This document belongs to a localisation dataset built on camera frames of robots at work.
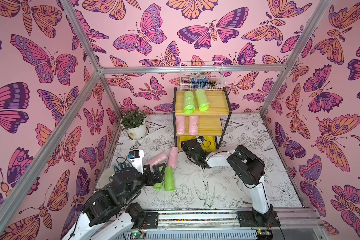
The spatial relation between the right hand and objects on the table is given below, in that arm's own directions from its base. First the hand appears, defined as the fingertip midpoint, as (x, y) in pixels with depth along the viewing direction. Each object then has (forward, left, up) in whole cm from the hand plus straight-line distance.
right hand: (181, 141), depth 97 cm
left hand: (-26, +8, +20) cm, 34 cm away
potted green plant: (+6, +29, +11) cm, 32 cm away
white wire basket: (+27, -13, +27) cm, 40 cm away
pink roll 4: (-10, +4, -4) cm, 12 cm away
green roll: (-28, +12, -3) cm, 30 cm away
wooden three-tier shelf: (+7, -19, +11) cm, 23 cm away
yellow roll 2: (+3, -2, -1) cm, 4 cm away
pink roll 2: (+1, -8, +14) cm, 16 cm away
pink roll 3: (-10, +12, -4) cm, 17 cm away
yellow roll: (-2, -18, 0) cm, 18 cm away
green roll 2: (-24, +6, -3) cm, 25 cm away
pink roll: (+1, 0, +14) cm, 14 cm away
